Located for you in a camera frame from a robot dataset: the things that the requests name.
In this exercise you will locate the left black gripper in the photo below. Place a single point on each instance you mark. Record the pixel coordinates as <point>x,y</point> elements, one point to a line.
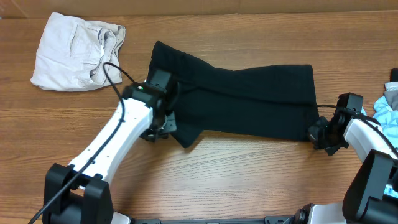
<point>171,125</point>

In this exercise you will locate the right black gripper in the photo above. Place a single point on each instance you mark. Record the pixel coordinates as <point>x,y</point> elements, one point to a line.
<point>313,133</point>

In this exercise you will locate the black t-shirt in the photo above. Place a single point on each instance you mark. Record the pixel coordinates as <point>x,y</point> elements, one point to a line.
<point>276,101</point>

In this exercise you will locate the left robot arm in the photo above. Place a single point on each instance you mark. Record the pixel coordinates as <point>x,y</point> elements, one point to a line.
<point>80,191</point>

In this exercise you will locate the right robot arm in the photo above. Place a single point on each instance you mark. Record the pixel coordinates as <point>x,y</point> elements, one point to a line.
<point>369,198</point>

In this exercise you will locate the light blue crumpled garment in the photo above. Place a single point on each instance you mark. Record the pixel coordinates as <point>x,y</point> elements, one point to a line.
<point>387,117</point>

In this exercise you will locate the grey garment with white band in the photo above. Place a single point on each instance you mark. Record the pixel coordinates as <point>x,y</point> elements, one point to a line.
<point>391,94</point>

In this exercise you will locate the black cloth at table edge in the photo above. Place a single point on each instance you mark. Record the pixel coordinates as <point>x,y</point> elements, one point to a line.
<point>394,75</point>

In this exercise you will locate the beige folded shorts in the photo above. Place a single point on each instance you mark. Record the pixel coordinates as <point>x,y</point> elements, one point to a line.
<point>72,51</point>

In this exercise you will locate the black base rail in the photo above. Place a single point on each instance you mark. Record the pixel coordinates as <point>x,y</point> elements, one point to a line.
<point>265,220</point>

